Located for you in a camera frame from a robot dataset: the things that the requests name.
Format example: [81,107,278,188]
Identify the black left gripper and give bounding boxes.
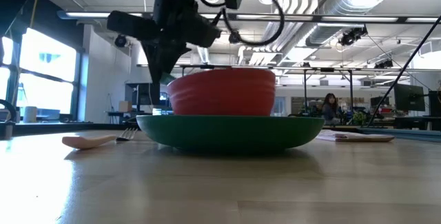
[106,9,222,83]

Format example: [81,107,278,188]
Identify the red plastic bowl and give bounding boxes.
[167,67,277,116]

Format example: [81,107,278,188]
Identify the green plastic plate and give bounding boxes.
[136,114,325,154]

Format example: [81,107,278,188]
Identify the fork with peach handle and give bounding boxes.
[61,127,139,150]

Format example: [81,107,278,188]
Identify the black cabinet with monitor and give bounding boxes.
[125,82,163,115]

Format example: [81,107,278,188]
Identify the white paper roll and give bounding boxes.
[23,105,38,123]

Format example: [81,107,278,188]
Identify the person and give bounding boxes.
[321,92,340,125]

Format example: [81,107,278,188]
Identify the black ceiling-hung device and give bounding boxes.
[338,26,369,47]

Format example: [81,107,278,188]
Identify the long ceiling light bar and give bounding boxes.
[57,10,441,23]

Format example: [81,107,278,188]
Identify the pink folded cloth napkin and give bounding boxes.
[316,129,396,143]

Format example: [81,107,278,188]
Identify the thin black diagonal rod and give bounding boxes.
[367,15,441,128]

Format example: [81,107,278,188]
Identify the black workstation frame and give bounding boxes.
[180,64,234,77]
[302,67,354,116]

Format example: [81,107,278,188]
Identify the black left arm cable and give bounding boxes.
[196,0,286,47]

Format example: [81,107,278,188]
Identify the black curved cable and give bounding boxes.
[0,99,17,125]

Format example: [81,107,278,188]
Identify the silver ventilation duct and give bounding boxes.
[305,0,407,48]

